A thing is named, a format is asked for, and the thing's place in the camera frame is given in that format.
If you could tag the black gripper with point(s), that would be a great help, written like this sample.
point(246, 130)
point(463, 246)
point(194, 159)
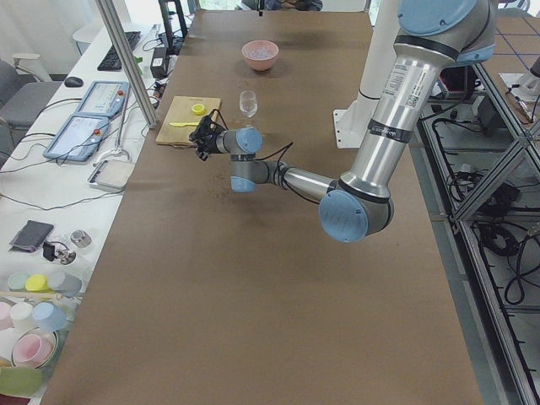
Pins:
point(211, 143)

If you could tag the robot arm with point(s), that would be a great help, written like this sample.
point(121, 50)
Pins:
point(431, 36)

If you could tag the clear wine glass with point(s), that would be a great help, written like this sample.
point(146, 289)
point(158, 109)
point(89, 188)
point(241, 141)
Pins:
point(248, 105)

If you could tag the clear ice cubes pile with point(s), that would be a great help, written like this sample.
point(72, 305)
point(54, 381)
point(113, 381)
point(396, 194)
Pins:
point(260, 53)

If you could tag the yellow plastic knife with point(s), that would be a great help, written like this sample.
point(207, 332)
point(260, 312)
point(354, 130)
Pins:
point(184, 124)

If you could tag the yellow lemon slice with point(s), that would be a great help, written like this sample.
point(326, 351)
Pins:
point(198, 109)

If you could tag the bamboo cutting board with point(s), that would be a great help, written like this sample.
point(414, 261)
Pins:
point(180, 111)

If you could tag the metal rod tool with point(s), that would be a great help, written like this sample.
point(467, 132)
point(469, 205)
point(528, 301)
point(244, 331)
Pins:
point(117, 150)

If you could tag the upper teach pendant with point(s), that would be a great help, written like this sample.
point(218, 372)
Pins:
point(104, 98)

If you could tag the teach pendant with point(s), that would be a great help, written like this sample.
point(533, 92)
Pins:
point(78, 139)
point(104, 98)

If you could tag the pink bowl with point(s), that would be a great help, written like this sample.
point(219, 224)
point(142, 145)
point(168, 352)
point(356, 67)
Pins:
point(263, 65)

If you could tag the lower teach pendant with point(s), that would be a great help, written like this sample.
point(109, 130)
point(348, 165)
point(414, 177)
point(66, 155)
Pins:
point(78, 139)

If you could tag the black computer mouse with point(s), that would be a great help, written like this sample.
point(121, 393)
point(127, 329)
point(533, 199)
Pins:
point(73, 82)

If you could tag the steel cup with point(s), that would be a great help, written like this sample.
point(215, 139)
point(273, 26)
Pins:
point(80, 238)

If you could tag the grey cloth wallet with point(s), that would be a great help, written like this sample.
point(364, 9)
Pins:
point(31, 236)

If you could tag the yellow cup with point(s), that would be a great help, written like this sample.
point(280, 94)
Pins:
point(37, 283)

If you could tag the blue cup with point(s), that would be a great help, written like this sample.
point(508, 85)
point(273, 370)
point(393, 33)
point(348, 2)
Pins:
point(48, 317)

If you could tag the pink cup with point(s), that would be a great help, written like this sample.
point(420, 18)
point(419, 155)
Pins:
point(33, 349)

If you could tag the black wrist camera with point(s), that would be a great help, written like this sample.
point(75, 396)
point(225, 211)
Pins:
point(213, 122)

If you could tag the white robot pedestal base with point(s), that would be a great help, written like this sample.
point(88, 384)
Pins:
point(350, 125)

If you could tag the aluminium frame post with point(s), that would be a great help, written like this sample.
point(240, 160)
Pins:
point(118, 38)

